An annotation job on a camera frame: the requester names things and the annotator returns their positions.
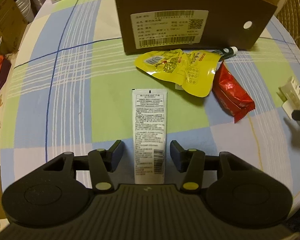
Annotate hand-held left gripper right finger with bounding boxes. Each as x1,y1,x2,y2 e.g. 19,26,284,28
170,140,243,193

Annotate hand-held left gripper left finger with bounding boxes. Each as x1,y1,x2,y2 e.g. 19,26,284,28
41,140,125,193

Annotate white hair clip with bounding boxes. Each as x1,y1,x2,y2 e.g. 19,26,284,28
278,77,300,120

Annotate white cream tube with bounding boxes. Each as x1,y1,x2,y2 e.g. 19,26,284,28
131,89,168,185

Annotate red snack packet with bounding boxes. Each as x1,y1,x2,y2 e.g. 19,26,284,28
212,60,255,124

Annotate dark green tube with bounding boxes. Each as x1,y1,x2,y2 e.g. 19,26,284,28
210,46,238,60

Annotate yellow snack packet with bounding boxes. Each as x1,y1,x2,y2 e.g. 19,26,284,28
135,49,222,98

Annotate brown cardboard box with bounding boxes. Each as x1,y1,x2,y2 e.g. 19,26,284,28
112,0,278,56

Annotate chair with quilted cover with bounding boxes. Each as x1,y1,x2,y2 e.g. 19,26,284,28
275,0,300,63

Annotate stack of metal bowls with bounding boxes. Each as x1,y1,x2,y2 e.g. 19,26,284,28
14,0,36,23

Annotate tall cardboard box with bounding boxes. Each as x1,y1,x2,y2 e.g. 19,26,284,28
0,0,28,55

